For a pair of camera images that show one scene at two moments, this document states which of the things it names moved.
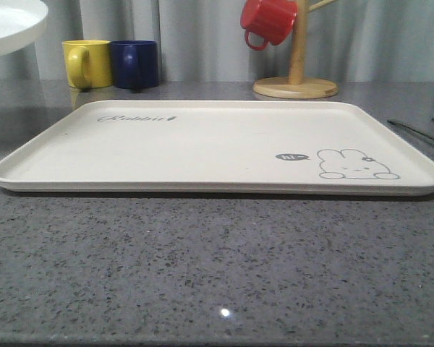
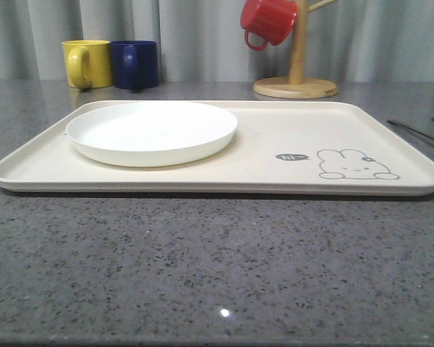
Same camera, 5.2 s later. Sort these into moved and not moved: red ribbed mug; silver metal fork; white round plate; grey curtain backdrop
Moved: white round plate
Not moved: silver metal fork; red ribbed mug; grey curtain backdrop
